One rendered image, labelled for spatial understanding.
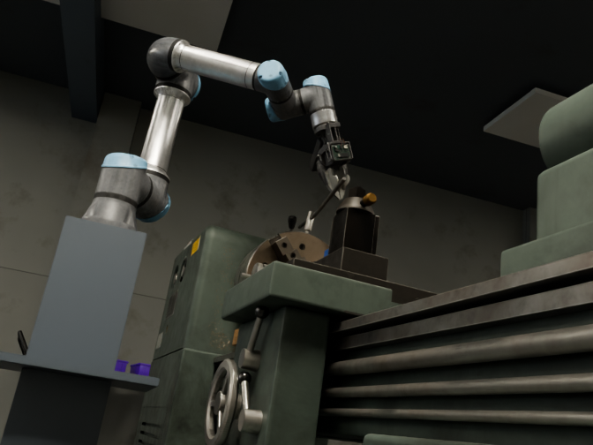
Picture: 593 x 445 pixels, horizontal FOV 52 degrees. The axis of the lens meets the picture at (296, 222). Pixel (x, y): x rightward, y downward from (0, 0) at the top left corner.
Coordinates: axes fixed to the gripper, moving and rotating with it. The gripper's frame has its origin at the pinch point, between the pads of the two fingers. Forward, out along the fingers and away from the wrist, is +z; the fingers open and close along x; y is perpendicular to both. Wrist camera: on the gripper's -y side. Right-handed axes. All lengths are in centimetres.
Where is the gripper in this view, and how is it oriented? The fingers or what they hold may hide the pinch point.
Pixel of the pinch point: (338, 196)
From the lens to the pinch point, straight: 175.8
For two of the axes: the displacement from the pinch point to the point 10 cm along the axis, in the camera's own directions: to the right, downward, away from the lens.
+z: 2.1, 9.6, -1.9
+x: 9.0, -1.1, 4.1
